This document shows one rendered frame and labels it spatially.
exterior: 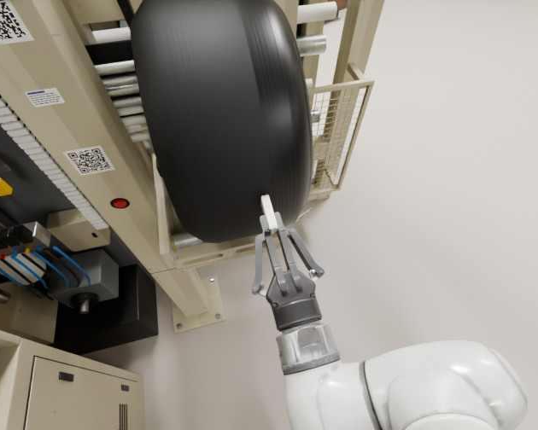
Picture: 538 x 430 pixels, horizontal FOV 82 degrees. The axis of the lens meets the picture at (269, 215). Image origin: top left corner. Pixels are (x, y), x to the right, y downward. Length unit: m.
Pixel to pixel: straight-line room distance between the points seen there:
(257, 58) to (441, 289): 1.76
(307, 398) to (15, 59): 0.66
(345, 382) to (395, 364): 0.07
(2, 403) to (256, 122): 0.84
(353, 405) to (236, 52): 0.55
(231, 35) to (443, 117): 2.62
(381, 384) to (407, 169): 2.15
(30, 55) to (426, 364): 0.71
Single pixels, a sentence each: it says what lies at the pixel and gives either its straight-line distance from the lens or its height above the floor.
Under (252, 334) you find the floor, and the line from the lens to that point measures 1.76.
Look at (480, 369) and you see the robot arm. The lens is 0.45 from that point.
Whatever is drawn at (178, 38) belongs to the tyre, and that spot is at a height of 1.45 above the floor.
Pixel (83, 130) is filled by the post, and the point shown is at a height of 1.30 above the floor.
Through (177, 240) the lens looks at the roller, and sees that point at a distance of 0.94.
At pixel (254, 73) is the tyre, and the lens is 0.56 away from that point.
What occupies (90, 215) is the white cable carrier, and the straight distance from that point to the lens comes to 0.96.
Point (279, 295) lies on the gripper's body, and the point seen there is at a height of 1.23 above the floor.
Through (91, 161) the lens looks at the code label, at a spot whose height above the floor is 1.22.
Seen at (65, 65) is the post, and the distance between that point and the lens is 0.65.
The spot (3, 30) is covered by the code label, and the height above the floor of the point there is 1.49.
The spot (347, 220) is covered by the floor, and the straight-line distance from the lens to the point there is 2.09.
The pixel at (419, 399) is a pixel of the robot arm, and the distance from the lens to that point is 0.43.
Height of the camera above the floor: 1.72
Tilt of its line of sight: 57 degrees down
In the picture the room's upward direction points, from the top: straight up
